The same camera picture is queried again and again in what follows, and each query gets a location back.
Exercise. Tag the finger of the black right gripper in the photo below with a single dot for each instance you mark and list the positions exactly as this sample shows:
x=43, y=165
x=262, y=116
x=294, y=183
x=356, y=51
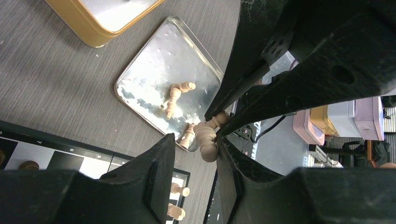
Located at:
x=346, y=50
x=264, y=33

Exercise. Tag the black white chess board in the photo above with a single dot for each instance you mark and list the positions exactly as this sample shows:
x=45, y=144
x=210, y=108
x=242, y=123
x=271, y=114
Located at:
x=22, y=148

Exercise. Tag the light wooden bishop piece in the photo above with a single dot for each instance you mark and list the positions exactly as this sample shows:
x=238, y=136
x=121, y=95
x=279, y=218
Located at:
x=205, y=136

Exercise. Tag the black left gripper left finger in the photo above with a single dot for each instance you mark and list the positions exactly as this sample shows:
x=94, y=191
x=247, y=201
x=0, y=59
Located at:
x=134, y=193

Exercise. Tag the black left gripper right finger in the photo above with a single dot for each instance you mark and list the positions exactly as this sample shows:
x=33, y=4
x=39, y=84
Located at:
x=253, y=194

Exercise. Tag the silver metal tray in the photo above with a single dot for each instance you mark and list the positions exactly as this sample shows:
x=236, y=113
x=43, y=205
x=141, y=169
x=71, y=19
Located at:
x=173, y=54

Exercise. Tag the light piece on tray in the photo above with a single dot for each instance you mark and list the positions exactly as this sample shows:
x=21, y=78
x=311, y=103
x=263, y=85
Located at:
x=176, y=90

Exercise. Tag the yellow tin box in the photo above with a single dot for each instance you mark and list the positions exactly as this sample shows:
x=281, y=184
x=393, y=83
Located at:
x=97, y=22

